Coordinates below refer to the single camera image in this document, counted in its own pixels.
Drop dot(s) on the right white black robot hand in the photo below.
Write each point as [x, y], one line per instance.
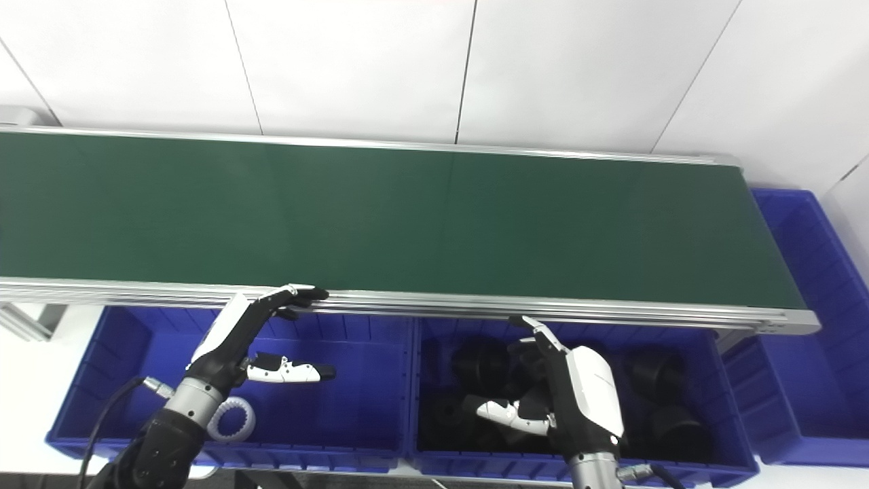
[590, 394]

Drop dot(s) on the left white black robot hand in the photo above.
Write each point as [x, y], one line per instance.
[217, 339]

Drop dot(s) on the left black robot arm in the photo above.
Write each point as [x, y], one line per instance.
[166, 441]

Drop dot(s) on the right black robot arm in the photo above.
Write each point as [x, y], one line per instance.
[592, 474]

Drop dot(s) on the black cylindrical part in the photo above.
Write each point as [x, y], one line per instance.
[445, 418]
[675, 435]
[478, 367]
[655, 373]

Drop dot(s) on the blue bin with black parts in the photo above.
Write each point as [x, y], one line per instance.
[730, 435]

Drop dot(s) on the blue bin with white rings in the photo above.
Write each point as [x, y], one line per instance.
[339, 421]

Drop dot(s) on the aluminium conveyor leg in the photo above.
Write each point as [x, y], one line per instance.
[30, 319]

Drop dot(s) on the empty blue plastic bin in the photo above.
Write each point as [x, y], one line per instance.
[808, 339]

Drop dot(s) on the green belt conveyor aluminium frame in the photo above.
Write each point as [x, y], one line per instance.
[407, 217]

